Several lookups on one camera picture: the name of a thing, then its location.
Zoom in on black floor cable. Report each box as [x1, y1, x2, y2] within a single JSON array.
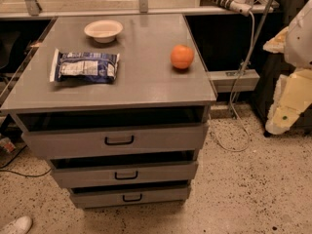
[[0, 144, 53, 178]]

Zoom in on grey drawer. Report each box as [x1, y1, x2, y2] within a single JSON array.
[[70, 184, 190, 209], [52, 161, 198, 188], [22, 124, 208, 159]]

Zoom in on white cable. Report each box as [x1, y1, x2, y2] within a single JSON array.
[[208, 10, 257, 153]]

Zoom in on white shoe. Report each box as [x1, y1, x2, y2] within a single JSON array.
[[0, 215, 32, 234]]

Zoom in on grey metal beam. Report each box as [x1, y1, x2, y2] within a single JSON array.
[[209, 69, 259, 93]]

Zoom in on orange fruit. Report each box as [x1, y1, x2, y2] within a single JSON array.
[[171, 45, 194, 69]]

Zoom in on blue chip bag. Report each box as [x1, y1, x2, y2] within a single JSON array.
[[50, 49, 120, 84]]

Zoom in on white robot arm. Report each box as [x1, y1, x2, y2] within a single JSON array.
[[263, 0, 312, 135]]

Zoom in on grey bottom drawer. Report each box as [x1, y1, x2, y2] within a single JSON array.
[[70, 184, 190, 209]]

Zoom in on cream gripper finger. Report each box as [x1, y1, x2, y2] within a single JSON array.
[[263, 27, 289, 54], [265, 107, 297, 135]]

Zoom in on white paper bowl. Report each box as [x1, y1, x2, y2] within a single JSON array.
[[84, 19, 123, 43]]

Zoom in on grey drawer cabinet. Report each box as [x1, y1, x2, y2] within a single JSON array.
[[2, 15, 215, 208]]

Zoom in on grey top drawer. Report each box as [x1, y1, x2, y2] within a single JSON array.
[[22, 124, 208, 159]]

